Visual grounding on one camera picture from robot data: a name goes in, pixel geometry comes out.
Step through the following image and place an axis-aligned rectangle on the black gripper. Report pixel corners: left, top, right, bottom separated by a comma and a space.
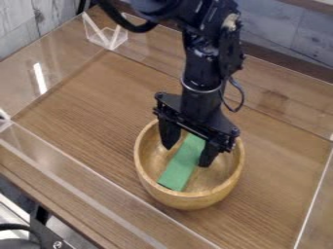
154, 84, 241, 167

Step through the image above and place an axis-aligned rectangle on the green rectangular stick block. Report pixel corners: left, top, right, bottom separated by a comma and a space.
158, 134, 206, 192

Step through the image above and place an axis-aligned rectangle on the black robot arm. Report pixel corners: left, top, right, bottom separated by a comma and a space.
97, 0, 245, 167

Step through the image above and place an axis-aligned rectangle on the wooden bowl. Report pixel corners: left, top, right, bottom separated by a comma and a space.
134, 120, 245, 210

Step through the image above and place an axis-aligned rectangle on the black table leg clamp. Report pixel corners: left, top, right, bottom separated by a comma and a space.
0, 207, 79, 249

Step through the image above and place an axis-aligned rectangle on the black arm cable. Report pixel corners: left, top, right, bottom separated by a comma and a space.
220, 77, 248, 114

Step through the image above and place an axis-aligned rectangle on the clear acrylic corner bracket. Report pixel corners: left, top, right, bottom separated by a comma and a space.
82, 13, 128, 51

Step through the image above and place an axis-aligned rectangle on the clear acrylic side wall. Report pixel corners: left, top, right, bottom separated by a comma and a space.
0, 121, 220, 249

